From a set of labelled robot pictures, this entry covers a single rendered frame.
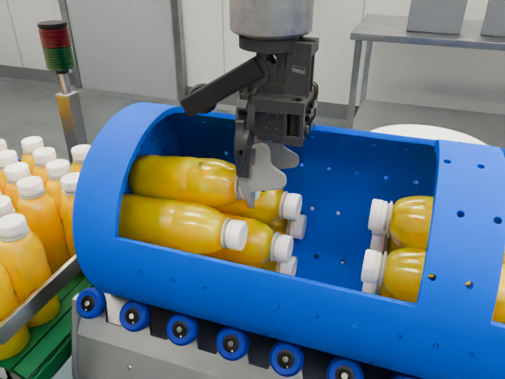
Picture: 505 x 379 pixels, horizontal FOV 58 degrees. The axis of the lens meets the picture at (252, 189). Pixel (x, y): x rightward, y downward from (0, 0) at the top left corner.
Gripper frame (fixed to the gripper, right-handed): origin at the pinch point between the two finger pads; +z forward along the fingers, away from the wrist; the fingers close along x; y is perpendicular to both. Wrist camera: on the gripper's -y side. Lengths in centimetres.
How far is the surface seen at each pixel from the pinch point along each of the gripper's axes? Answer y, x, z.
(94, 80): -280, 321, 97
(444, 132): 26, 56, 10
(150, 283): -7.9, -14.1, 7.1
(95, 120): -232, 255, 110
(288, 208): 4.3, 3.2, 3.9
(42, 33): -60, 32, -11
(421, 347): 22.9, -14.1, 6.4
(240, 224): 0.3, -5.3, 2.2
